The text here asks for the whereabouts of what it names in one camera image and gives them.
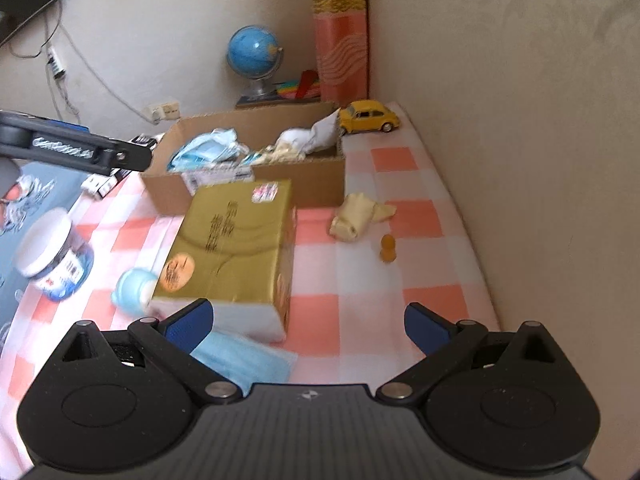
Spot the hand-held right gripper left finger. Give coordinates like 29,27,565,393
57,298,243,401

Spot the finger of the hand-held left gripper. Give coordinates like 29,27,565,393
112,139,154,176
0,110,96,137

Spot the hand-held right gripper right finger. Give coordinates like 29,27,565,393
376,302,571,401

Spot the blue face mask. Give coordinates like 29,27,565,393
190,327,299,397
210,127,249,161
167,132,223,173

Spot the cream sachet with tassel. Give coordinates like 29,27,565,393
255,142,307,163

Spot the white plastic bag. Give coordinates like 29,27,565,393
277,111,344,155

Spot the cardboard box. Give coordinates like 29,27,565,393
140,101,347,217

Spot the black white carton box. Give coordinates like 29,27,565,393
131,132,166,153

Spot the white power strip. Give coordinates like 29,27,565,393
47,46,68,81

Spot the small orange gourd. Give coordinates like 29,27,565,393
378,234,399,264

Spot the orange white checked tablecloth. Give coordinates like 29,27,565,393
0,101,501,466

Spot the gold tissue pack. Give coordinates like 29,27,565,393
150,179,299,344

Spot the plastic jar with white lid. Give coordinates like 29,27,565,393
15,207,95,303

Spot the beige cloth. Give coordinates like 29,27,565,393
329,192,398,242

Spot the blue globe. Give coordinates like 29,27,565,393
226,26,284,99

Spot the rainbow coloured toy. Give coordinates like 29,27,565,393
275,69,321,99

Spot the yellow toy car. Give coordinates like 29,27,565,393
339,100,401,135

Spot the orange patterned curtain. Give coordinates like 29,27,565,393
306,0,370,103

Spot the black cable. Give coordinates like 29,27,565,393
10,5,81,121

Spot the white cable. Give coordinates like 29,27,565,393
59,22,152,117

